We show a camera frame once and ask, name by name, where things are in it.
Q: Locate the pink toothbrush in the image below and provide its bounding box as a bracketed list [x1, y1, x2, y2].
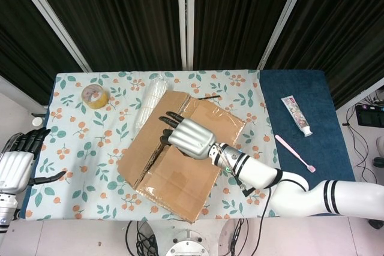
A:
[275, 134, 316, 173]

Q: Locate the brown cardboard shipping box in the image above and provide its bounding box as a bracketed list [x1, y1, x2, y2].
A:
[116, 89, 246, 224]

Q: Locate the white metal frame post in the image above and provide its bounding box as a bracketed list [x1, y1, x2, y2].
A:
[7, 0, 91, 73]
[176, 0, 195, 70]
[257, 0, 316, 71]

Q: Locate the yellow packing tape roll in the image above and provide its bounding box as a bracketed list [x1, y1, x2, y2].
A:
[81, 84, 109, 109]

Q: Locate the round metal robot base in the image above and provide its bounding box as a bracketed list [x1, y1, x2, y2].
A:
[165, 228, 211, 256]

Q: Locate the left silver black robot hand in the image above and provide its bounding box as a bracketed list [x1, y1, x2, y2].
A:
[0, 128, 67, 192]

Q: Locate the dark blue towel mat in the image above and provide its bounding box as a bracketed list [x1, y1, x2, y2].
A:
[23, 70, 358, 218]

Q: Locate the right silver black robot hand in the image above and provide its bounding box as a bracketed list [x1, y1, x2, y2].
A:
[158, 111, 217, 160]

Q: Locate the white straws bundle in plastic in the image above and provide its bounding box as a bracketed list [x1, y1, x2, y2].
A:
[134, 77, 169, 134]

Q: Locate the white patterned toothpaste tube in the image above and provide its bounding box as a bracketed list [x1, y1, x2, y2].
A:
[280, 95, 313, 137]

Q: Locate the black pleated curtain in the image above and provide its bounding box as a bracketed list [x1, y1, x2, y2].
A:
[0, 0, 384, 110]

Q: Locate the black electronic device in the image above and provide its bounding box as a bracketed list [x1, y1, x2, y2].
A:
[355, 104, 384, 127]

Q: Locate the black floor cable bundle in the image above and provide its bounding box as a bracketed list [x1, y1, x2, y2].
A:
[125, 219, 160, 256]

